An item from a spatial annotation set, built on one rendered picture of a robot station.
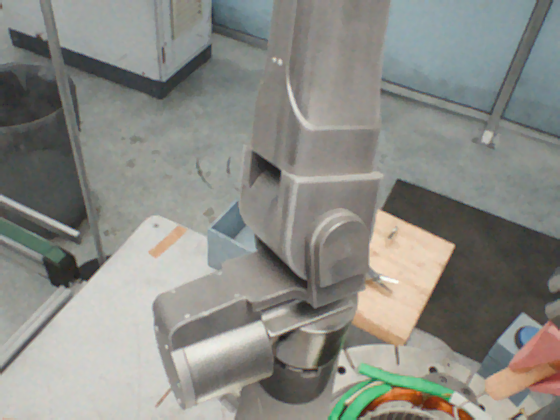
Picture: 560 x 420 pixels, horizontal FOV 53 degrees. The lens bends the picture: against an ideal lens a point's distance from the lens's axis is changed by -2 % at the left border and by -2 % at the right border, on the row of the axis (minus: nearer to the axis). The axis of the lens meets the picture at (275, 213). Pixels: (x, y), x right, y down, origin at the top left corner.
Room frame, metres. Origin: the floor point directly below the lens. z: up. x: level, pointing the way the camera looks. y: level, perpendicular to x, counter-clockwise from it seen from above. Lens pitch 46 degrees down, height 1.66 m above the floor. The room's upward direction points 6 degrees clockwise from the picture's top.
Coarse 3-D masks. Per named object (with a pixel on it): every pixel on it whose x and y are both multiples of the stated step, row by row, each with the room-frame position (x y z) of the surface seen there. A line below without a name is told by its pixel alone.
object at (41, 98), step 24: (0, 72) 1.61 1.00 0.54; (48, 72) 1.65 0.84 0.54; (0, 96) 1.59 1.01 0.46; (24, 96) 1.64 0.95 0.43; (48, 96) 1.63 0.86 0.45; (72, 96) 1.49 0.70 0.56; (0, 120) 1.56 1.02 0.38; (24, 120) 1.61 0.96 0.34; (48, 120) 1.37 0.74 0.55; (0, 144) 1.29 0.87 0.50; (24, 144) 1.31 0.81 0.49; (48, 144) 1.35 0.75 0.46
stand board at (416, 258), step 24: (384, 216) 0.59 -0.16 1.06; (384, 240) 0.54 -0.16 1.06; (408, 240) 0.55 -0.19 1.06; (432, 240) 0.55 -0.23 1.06; (384, 264) 0.50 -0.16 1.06; (408, 264) 0.50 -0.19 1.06; (432, 264) 0.51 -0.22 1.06; (408, 288) 0.46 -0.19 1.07; (432, 288) 0.47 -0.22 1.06; (360, 312) 0.42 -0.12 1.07; (384, 312) 0.42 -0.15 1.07; (408, 312) 0.42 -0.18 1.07; (384, 336) 0.39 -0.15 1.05; (408, 336) 0.40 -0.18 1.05
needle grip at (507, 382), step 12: (504, 372) 0.20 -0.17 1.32; (516, 372) 0.19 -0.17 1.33; (528, 372) 0.19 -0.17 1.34; (540, 372) 0.19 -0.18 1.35; (552, 372) 0.19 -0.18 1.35; (492, 384) 0.20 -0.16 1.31; (504, 384) 0.19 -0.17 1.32; (516, 384) 0.19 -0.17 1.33; (528, 384) 0.19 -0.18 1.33; (492, 396) 0.19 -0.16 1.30; (504, 396) 0.19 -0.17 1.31
